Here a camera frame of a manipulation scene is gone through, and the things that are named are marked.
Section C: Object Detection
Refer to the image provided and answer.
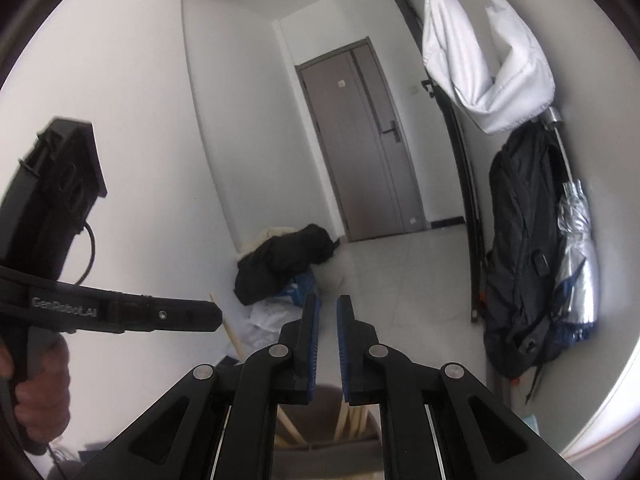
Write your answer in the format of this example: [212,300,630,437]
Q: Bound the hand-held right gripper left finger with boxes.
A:
[75,292,321,480]

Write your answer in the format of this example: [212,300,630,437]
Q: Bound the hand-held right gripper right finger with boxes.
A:
[336,294,586,480]

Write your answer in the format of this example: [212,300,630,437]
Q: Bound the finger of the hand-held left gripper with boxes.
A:
[107,294,224,335]

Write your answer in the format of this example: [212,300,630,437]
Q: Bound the person's left hand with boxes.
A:
[0,332,71,448]

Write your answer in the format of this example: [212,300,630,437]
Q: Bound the white plastic bags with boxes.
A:
[247,300,306,348]

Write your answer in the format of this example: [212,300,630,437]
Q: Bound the blue printed box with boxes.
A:
[280,272,317,306]

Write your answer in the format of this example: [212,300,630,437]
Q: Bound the black jacket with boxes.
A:
[234,224,335,306]

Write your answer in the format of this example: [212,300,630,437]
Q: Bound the beige cloth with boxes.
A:
[239,226,298,261]

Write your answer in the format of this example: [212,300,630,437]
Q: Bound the grey door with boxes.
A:
[295,36,427,242]

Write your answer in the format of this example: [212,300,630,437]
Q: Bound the black backpack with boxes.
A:
[482,125,576,381]

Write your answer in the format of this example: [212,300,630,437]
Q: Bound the silver folded umbrella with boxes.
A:
[542,106,600,346]

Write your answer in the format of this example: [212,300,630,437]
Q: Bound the white cloth bag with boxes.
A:
[421,0,557,135]

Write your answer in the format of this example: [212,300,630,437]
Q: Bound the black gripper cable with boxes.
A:
[50,220,97,288]

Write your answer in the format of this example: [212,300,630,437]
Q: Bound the black door frame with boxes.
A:
[370,0,488,323]

